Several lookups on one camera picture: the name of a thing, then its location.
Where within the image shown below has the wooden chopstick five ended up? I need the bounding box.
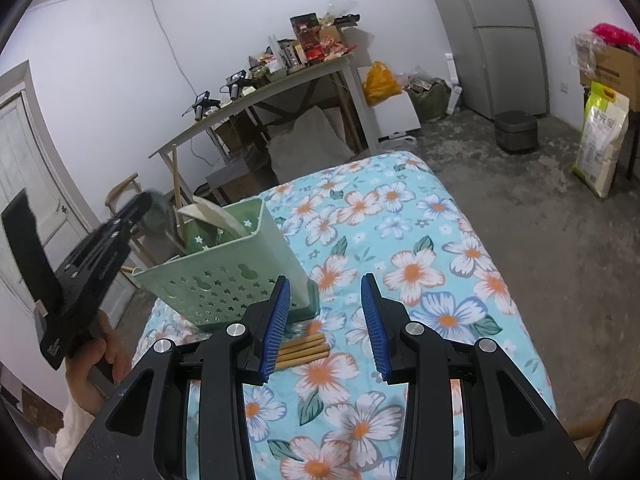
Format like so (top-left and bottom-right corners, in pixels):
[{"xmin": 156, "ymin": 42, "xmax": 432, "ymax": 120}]
[{"xmin": 276, "ymin": 351, "xmax": 330, "ymax": 370}]

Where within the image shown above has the beige round soup ladle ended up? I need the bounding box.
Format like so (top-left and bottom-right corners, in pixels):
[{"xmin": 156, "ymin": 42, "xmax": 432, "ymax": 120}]
[{"xmin": 178, "ymin": 196, "xmax": 248, "ymax": 240}]

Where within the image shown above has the wooden chopstick three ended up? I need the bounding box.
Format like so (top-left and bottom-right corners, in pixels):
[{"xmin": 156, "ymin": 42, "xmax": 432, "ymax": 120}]
[{"xmin": 278, "ymin": 338, "xmax": 326, "ymax": 359}]

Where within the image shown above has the wooden chopstick four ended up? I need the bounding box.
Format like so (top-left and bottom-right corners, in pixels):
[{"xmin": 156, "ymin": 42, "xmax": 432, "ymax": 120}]
[{"xmin": 277, "ymin": 344, "xmax": 330, "ymax": 363}]

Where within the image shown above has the wooden chopstick one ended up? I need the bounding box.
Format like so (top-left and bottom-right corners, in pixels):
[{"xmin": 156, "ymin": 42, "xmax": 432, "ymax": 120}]
[{"xmin": 171, "ymin": 144, "xmax": 182, "ymax": 210}]

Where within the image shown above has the wooden chopstick two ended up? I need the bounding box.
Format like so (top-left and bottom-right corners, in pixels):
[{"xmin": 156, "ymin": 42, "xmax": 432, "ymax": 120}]
[{"xmin": 280, "ymin": 333, "xmax": 326, "ymax": 350}]

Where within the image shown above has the person left hand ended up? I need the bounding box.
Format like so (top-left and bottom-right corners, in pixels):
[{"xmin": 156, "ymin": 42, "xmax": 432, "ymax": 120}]
[{"xmin": 65, "ymin": 310, "xmax": 131, "ymax": 415}]

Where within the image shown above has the wooden chair black seat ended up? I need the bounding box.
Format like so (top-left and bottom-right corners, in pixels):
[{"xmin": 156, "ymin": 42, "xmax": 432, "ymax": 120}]
[{"xmin": 104, "ymin": 172, "xmax": 157, "ymax": 266}]

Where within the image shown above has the white door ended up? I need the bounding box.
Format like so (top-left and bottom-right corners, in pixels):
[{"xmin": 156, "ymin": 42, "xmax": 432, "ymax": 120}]
[{"xmin": 1, "ymin": 61, "xmax": 135, "ymax": 326}]

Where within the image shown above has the green plastic utensil holder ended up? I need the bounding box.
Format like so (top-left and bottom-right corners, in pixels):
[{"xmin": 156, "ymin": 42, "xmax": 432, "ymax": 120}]
[{"xmin": 132, "ymin": 197, "xmax": 319, "ymax": 330}]

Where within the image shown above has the floral blue tablecloth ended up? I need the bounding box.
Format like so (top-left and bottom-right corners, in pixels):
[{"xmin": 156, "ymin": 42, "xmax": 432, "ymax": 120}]
[{"xmin": 131, "ymin": 150, "xmax": 559, "ymax": 480}]

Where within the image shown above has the white sack under table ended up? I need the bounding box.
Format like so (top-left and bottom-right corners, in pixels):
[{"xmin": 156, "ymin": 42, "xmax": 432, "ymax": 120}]
[{"xmin": 267, "ymin": 106, "xmax": 355, "ymax": 183}]

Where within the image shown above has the black trash bin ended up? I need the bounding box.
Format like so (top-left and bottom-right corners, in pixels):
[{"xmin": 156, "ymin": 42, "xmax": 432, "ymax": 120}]
[{"xmin": 495, "ymin": 110, "xmax": 539, "ymax": 154}]

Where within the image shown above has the yellow green rice bag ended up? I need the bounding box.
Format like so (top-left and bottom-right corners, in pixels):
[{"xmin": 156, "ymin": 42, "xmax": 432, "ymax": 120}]
[{"xmin": 572, "ymin": 81, "xmax": 629, "ymax": 198}]

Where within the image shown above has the white foam box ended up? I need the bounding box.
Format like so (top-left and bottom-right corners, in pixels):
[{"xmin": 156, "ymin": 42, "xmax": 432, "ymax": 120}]
[{"xmin": 371, "ymin": 90, "xmax": 421, "ymax": 139}]

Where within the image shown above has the red bottle on table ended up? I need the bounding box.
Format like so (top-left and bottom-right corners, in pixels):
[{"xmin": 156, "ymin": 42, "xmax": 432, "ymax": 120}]
[{"xmin": 298, "ymin": 27, "xmax": 324, "ymax": 65}]

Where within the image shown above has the white work table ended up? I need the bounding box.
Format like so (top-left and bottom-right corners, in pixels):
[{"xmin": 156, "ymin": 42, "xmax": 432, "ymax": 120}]
[{"xmin": 149, "ymin": 54, "xmax": 380, "ymax": 169}]

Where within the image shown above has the cardboard box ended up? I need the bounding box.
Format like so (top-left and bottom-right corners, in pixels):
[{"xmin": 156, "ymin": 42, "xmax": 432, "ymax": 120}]
[{"xmin": 580, "ymin": 46, "xmax": 640, "ymax": 112}]

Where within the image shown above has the yellow plastic bag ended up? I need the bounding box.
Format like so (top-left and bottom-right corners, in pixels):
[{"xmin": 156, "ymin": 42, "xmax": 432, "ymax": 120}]
[{"xmin": 362, "ymin": 61, "xmax": 402, "ymax": 106}]

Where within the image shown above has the pink plastic bag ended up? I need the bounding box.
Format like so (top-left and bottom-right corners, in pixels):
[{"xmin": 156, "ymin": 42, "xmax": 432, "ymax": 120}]
[{"xmin": 591, "ymin": 23, "xmax": 640, "ymax": 55}]

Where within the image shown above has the grey refrigerator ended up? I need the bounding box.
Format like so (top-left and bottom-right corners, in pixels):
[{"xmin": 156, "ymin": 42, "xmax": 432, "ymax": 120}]
[{"xmin": 434, "ymin": 0, "xmax": 549, "ymax": 119}]

